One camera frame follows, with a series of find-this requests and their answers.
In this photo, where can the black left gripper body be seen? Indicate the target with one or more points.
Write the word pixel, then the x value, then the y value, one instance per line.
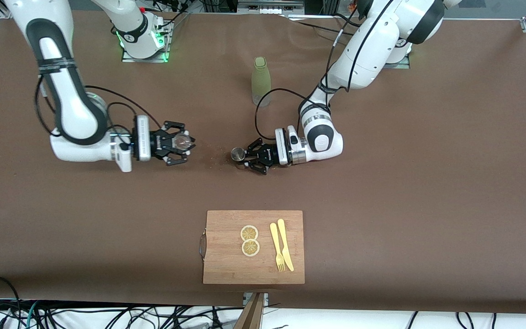
pixel 268 156

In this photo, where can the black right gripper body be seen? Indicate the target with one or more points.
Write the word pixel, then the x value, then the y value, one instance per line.
pixel 157 142

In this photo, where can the metal jigger measuring cup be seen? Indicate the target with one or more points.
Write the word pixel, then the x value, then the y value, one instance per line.
pixel 237 154

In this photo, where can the olive green drink bottle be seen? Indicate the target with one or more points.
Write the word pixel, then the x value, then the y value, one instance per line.
pixel 261 82

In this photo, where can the lemon slice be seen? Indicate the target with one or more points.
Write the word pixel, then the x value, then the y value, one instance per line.
pixel 249 233
pixel 250 247

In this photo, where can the yellow plastic fork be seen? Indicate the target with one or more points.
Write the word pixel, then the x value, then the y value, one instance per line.
pixel 274 233

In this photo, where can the yellow plastic knife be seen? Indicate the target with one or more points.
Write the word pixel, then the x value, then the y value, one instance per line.
pixel 286 249

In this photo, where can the brown table cover sheet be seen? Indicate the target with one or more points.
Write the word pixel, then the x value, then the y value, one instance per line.
pixel 107 228

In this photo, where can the white power strip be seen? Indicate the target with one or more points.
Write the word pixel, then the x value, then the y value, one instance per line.
pixel 270 10

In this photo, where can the wooden beam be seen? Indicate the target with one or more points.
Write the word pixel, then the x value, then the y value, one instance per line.
pixel 251 317

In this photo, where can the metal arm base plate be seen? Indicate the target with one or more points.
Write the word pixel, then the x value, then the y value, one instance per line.
pixel 153 59
pixel 402 64

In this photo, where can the metal bracket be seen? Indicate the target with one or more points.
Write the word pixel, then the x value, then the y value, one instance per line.
pixel 265 299

